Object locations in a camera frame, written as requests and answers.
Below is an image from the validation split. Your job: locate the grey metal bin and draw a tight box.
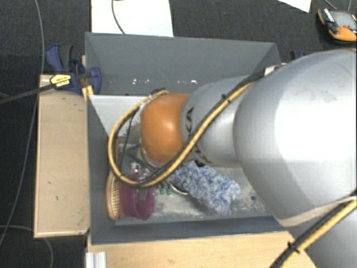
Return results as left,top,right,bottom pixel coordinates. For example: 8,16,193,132
84,31,292,245

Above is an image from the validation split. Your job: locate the blue and white fluffy cloth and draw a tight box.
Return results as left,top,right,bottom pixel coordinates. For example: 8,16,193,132
169,160,242,216

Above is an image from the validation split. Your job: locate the pale wood board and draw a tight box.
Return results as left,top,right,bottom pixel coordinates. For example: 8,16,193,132
33,74,91,238

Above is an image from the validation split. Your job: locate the tan woven straw brush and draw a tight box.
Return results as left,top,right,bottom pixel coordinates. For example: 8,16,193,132
105,171,126,221

